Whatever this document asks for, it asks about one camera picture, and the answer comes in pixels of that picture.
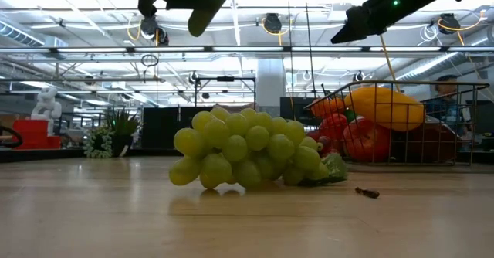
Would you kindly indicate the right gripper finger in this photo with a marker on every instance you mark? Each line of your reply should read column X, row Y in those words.
column 359, row 24

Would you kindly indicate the green cucumber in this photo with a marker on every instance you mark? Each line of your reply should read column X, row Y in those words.
column 204, row 18

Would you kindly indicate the yellow mango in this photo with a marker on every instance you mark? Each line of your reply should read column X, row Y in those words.
column 382, row 109

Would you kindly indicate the maroon round fruit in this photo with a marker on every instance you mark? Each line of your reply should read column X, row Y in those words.
column 432, row 142

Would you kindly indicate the green grape bunch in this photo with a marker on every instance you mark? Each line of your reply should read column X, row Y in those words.
column 235, row 146

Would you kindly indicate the person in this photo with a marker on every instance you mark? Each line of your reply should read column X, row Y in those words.
column 447, row 88

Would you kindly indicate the white building column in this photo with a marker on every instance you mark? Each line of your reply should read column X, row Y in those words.
column 270, row 84

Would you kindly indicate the purple grape bunch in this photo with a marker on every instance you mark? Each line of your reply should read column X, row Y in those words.
column 325, row 142

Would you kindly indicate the black partition screen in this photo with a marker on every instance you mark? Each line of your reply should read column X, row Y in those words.
column 162, row 126

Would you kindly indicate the spiky green potted plant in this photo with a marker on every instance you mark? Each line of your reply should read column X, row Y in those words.
column 122, row 130

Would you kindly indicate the pale green succulent plant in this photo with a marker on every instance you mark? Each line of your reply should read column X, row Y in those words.
column 96, row 144

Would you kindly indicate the small dark stem piece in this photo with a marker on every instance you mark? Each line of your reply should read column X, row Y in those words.
column 366, row 192

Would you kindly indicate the red box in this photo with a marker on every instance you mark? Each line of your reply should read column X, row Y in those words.
column 31, row 134

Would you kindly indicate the silver ventilation duct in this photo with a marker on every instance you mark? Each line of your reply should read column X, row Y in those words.
column 444, row 63

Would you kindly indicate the long ceiling light rail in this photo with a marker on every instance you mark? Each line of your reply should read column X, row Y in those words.
column 247, row 49

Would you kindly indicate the black metal gantry frame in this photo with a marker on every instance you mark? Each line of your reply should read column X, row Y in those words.
column 225, row 79

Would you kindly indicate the black aluminium table frame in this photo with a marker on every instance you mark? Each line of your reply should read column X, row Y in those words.
column 193, row 152

